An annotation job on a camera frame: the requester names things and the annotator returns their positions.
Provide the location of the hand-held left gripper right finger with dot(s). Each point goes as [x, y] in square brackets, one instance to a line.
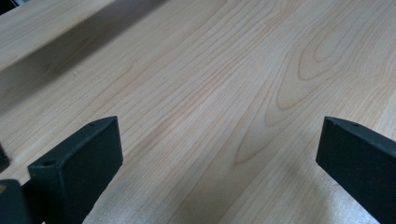
[358, 161]

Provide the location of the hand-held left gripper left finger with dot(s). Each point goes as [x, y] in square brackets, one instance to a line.
[77, 168]

